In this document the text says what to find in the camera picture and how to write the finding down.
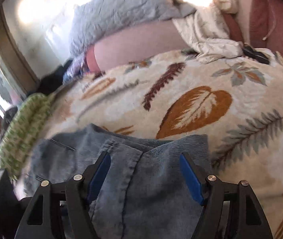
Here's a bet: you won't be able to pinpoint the black clothing pile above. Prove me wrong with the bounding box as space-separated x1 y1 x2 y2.
35 59 73 96

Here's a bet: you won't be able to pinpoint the white charging cable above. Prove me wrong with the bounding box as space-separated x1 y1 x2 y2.
243 0 278 42

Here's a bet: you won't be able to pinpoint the green patterned blanket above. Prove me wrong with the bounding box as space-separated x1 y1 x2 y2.
0 93 55 180

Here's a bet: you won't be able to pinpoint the leaf pattern fleece blanket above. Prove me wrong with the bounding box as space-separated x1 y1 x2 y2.
19 47 283 239

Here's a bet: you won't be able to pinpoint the grey quilted pillow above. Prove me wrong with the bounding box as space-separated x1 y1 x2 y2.
69 0 196 57

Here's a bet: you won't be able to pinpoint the purple plastic bag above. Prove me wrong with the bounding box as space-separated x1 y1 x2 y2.
63 54 90 84

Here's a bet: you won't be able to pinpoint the blue denim pants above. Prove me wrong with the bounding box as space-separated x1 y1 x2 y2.
24 124 211 238

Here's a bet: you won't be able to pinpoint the white crumpled floral sheet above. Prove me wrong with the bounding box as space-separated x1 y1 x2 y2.
173 0 242 64

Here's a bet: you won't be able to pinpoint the pink long bolster pillow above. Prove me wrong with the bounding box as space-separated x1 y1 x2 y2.
86 20 188 72

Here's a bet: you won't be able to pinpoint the black sunglasses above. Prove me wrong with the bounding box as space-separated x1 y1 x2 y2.
242 43 270 65

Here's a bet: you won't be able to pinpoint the wooden window frame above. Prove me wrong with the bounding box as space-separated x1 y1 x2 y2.
0 7 39 96

